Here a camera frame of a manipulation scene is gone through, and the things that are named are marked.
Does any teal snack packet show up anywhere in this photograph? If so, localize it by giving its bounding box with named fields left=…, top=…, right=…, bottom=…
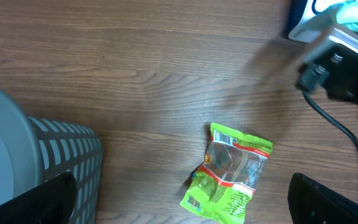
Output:
left=323, top=1, right=358, bottom=32

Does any white barcode scanner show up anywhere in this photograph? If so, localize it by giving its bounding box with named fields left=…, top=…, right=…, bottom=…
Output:
left=284, top=0, right=354, bottom=43

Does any green snack bag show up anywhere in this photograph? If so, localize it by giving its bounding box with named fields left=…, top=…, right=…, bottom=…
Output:
left=180, top=123, right=273, bottom=223

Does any grey plastic shopping basket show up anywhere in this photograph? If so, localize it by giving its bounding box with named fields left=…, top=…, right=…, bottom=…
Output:
left=0, top=89, right=103, bottom=224

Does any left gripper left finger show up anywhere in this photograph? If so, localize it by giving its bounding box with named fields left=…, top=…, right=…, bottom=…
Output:
left=0, top=172, right=77, bottom=224

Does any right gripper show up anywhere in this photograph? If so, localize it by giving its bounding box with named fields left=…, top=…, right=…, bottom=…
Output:
left=323, top=45, right=358, bottom=103

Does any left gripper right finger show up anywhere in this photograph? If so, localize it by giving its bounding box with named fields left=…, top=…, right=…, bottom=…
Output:
left=287, top=172, right=358, bottom=224

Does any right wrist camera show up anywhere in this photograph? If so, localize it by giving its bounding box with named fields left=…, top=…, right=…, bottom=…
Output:
left=296, top=26, right=358, bottom=94

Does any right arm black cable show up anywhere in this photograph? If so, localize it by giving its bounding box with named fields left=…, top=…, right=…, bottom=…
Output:
left=301, top=91, right=358, bottom=209

